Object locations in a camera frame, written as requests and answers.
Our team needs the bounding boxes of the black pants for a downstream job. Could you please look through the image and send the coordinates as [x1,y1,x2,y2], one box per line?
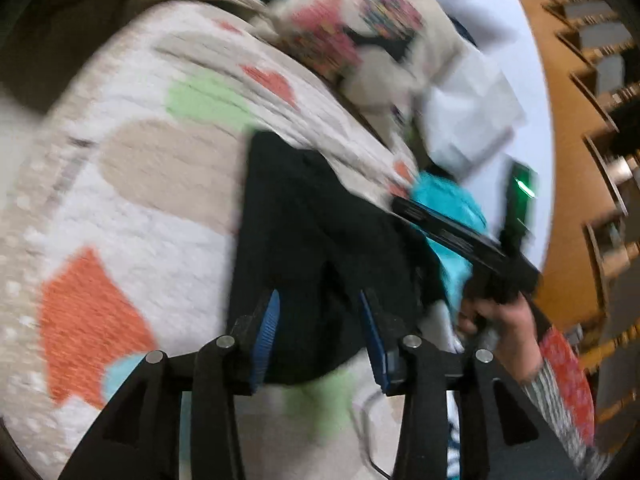
[228,130,446,386]

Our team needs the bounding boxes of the patterned sleeve forearm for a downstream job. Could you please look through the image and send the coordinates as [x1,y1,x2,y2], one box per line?
[522,326,613,479]

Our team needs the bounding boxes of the person's right hand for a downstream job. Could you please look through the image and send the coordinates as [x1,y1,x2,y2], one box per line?
[458,294,544,384]

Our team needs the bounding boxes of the teal fluffy cloth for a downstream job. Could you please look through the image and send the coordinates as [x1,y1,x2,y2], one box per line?
[410,172,487,318]

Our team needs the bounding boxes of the white pillow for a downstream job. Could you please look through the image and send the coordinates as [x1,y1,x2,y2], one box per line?
[418,0,524,180]

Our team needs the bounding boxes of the patchwork heart quilt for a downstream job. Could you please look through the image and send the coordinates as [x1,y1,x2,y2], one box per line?
[1,0,418,479]

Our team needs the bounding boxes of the floral print cushion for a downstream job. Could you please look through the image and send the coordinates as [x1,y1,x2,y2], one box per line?
[260,0,463,113]

